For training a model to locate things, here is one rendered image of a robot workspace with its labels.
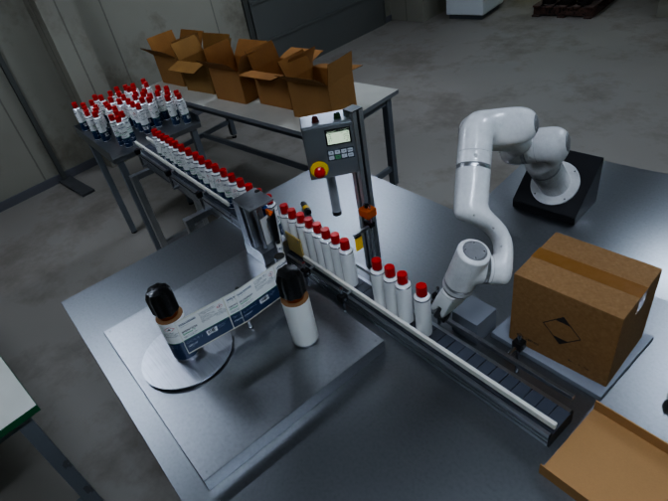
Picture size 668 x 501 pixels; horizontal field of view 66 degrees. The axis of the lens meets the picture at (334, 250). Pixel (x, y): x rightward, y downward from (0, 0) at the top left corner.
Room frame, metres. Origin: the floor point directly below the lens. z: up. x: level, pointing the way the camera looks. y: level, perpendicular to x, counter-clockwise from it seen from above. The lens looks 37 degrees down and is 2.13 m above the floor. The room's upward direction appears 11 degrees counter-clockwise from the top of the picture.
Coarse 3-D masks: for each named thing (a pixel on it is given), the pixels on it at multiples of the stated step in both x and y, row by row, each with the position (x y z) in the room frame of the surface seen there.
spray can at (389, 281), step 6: (390, 264) 1.25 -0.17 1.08; (390, 270) 1.22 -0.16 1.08; (384, 276) 1.24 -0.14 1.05; (390, 276) 1.22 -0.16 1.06; (396, 276) 1.23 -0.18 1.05; (384, 282) 1.23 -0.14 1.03; (390, 282) 1.21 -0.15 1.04; (384, 288) 1.23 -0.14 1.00; (390, 288) 1.22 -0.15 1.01; (390, 294) 1.22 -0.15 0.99; (390, 300) 1.22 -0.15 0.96; (396, 300) 1.21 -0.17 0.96; (390, 306) 1.22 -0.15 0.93; (396, 306) 1.21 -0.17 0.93; (396, 312) 1.21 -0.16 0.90
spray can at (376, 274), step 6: (372, 258) 1.29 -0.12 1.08; (378, 258) 1.29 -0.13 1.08; (372, 264) 1.28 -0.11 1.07; (378, 264) 1.27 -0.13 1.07; (372, 270) 1.28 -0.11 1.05; (378, 270) 1.27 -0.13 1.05; (384, 270) 1.27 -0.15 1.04; (372, 276) 1.27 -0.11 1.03; (378, 276) 1.26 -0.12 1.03; (372, 282) 1.28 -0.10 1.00; (378, 282) 1.26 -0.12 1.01; (378, 288) 1.26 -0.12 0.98; (378, 294) 1.26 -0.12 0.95; (384, 294) 1.26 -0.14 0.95; (378, 300) 1.26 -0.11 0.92; (384, 300) 1.26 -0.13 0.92; (384, 306) 1.26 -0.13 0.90
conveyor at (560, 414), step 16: (320, 272) 1.52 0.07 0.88; (368, 288) 1.38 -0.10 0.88; (368, 304) 1.30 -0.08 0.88; (416, 336) 1.12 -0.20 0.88; (432, 336) 1.10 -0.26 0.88; (448, 336) 1.09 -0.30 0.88; (464, 352) 1.02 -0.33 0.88; (480, 368) 0.95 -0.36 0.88; (496, 368) 0.94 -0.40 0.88; (480, 384) 0.89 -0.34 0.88; (512, 384) 0.87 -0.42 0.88; (528, 400) 0.81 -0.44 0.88; (544, 400) 0.80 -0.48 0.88; (528, 416) 0.77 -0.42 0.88; (560, 416) 0.75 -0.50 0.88
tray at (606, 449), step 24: (600, 408) 0.76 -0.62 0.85; (576, 432) 0.72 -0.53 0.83; (600, 432) 0.71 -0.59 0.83; (624, 432) 0.69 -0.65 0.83; (648, 432) 0.66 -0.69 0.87; (552, 456) 0.67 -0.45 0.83; (576, 456) 0.66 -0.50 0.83; (600, 456) 0.65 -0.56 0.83; (624, 456) 0.63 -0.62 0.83; (648, 456) 0.62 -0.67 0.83; (552, 480) 0.61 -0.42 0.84; (576, 480) 0.60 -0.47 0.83; (600, 480) 0.59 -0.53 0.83; (624, 480) 0.58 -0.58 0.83; (648, 480) 0.57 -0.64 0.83
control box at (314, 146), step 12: (300, 120) 1.58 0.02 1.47; (324, 120) 1.54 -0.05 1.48; (336, 120) 1.52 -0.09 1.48; (348, 120) 1.51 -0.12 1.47; (312, 132) 1.51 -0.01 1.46; (312, 144) 1.51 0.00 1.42; (324, 144) 1.51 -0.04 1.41; (348, 144) 1.50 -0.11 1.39; (312, 156) 1.51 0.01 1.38; (324, 156) 1.51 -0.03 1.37; (312, 168) 1.51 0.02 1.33; (324, 168) 1.51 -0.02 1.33; (336, 168) 1.51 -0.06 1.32; (348, 168) 1.50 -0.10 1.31
